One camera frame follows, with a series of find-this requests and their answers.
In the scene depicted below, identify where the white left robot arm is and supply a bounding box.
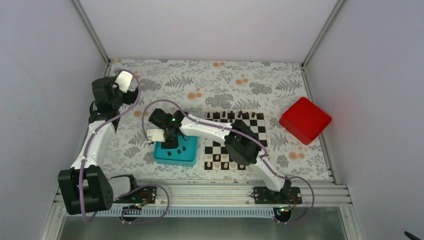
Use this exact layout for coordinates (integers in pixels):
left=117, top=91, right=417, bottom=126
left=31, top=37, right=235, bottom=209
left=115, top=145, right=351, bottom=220
left=57, top=71, right=140, bottom=215

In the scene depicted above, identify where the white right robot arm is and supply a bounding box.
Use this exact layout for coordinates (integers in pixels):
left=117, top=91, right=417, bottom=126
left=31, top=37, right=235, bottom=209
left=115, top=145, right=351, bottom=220
left=147, top=108, right=292, bottom=204

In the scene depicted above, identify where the teal plastic tray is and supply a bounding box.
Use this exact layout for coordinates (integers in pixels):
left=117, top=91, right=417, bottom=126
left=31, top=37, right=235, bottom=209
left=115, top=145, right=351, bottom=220
left=153, top=136, right=199, bottom=167

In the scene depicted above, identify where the floral patterned table mat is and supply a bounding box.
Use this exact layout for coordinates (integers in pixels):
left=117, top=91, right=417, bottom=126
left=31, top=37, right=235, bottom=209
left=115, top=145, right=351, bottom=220
left=103, top=59, right=331, bottom=181

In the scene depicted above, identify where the black white chessboard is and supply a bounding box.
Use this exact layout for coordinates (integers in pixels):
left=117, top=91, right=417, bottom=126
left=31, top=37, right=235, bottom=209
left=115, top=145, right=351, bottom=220
left=200, top=109, right=272, bottom=174

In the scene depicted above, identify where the red plastic box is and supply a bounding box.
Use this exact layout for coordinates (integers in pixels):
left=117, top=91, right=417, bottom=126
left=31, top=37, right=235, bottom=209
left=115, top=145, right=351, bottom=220
left=279, top=97, right=332, bottom=145

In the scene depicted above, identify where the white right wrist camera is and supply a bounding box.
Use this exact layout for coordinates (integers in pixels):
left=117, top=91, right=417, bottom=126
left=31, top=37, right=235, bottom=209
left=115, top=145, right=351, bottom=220
left=146, top=128, right=166, bottom=144

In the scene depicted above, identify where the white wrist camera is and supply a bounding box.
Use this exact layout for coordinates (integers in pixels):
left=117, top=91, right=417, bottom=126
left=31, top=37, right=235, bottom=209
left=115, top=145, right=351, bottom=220
left=146, top=128, right=166, bottom=144
left=114, top=71, right=133, bottom=93

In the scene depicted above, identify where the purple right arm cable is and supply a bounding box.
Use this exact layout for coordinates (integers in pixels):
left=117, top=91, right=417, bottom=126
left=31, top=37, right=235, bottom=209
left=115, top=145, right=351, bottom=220
left=141, top=99, right=316, bottom=226

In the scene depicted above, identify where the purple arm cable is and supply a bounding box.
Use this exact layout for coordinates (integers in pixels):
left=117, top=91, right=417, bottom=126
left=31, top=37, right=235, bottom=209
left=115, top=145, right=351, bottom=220
left=78, top=68, right=170, bottom=226
left=141, top=99, right=316, bottom=226

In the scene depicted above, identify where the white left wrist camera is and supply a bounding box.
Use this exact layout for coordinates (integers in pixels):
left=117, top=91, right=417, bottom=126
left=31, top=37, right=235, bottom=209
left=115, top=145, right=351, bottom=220
left=114, top=71, right=133, bottom=93

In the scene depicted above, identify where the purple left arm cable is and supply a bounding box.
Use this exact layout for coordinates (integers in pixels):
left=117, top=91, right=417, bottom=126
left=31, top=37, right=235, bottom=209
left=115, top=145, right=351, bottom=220
left=78, top=68, right=170, bottom=226

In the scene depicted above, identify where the aluminium left corner post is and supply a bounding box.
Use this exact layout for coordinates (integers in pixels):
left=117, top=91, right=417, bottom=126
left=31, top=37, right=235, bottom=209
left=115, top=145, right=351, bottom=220
left=71, top=0, right=111, bottom=67

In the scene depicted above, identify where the aluminium corner post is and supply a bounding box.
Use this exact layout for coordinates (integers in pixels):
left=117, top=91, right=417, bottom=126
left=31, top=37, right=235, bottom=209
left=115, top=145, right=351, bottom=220
left=301, top=0, right=346, bottom=71
left=71, top=0, right=111, bottom=67

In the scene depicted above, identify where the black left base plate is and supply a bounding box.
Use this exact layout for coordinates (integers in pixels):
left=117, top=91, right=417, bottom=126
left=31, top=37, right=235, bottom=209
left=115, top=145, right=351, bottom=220
left=114, top=186, right=157, bottom=205

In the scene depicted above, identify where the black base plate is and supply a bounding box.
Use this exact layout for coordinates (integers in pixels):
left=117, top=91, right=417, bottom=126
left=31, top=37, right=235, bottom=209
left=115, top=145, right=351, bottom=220
left=250, top=186, right=303, bottom=205
left=114, top=186, right=157, bottom=205

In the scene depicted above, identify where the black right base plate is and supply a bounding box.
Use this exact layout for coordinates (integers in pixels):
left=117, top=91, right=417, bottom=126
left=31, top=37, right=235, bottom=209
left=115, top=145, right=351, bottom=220
left=250, top=186, right=303, bottom=205

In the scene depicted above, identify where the aluminium front rail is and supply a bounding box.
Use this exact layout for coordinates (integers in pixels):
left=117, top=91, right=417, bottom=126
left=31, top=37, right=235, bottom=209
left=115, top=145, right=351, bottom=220
left=97, top=180, right=353, bottom=218

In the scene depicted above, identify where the aluminium right corner post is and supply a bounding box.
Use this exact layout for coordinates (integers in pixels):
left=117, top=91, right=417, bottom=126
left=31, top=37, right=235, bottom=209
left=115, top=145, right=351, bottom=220
left=301, top=0, right=346, bottom=71

